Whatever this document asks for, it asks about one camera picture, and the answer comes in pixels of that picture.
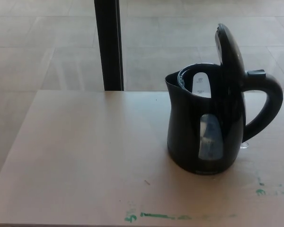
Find black vertical post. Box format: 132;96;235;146
94;0;125;92

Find black electric kettle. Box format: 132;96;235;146
165;23;284;176

